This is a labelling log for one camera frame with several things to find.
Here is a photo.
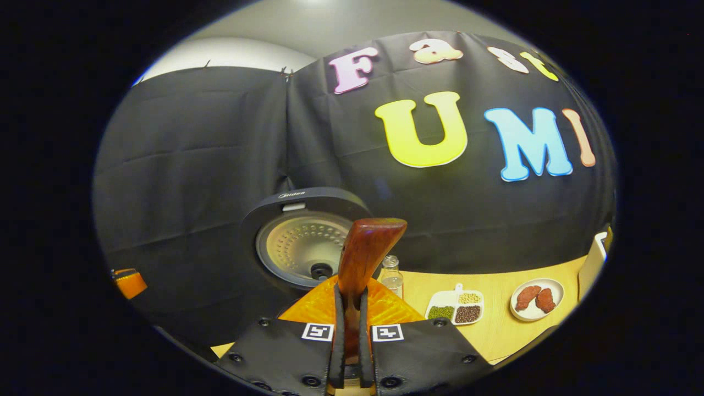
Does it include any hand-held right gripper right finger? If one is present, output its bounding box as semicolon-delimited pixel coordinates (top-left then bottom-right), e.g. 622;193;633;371
359;277;494;395

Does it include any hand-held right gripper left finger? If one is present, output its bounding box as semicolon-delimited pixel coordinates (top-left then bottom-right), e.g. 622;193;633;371
213;274;346;396

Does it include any brown wooden spoon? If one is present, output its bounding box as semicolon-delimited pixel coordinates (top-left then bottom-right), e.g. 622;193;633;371
337;218;408;364

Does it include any dark grey rice cooker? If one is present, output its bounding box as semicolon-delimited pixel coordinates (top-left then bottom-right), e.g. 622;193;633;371
240;187;375;298

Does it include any small clear glass bottle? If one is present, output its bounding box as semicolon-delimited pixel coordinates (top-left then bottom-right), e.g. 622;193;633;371
379;255;405;299

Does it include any white divided bean dish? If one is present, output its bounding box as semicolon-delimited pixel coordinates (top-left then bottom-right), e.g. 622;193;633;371
425;283;485;326

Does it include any black backdrop cloth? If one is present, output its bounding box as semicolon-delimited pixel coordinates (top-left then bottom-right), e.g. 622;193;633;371
92;30;617;347

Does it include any white round plate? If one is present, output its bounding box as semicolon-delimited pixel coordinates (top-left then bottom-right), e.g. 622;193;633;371
510;278;565;322

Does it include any white toaster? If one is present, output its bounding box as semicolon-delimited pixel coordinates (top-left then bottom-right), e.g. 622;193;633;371
577;231;609;300

